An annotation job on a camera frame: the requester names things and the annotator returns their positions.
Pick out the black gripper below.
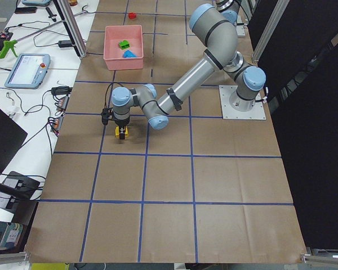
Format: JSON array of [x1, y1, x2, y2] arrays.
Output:
[[114, 118, 130, 140]]

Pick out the yellow toy block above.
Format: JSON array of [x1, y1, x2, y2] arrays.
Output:
[[115, 126, 129, 140]]

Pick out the blue toy block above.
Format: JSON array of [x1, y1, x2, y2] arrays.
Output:
[[122, 50, 137, 58]]

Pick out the green toy block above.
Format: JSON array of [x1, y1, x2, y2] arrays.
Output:
[[118, 40, 130, 50]]

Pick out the red toy block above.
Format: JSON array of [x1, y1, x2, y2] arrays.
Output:
[[128, 12, 137, 20]]

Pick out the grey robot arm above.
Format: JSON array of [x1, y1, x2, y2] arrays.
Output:
[[215, 0, 242, 26], [101, 4, 266, 140]]

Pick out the pink plastic box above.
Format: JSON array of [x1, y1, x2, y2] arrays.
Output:
[[104, 25, 144, 70]]

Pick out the black power adapter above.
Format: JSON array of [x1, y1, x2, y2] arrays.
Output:
[[57, 40, 73, 48]]

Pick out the grey teach pendant tablet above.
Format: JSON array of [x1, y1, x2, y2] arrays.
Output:
[[5, 53, 51, 89]]

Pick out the black monitor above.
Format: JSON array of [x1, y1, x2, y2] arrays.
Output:
[[0, 109, 28, 173]]

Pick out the long reach grabber tool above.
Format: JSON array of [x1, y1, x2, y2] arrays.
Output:
[[0, 3, 96, 60]]

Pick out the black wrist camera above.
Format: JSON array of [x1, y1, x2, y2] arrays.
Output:
[[101, 107, 113, 125]]

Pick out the aluminium frame post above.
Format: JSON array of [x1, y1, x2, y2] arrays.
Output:
[[53, 0, 87, 59]]

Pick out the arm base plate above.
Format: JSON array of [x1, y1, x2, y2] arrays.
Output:
[[219, 85, 266, 120]]

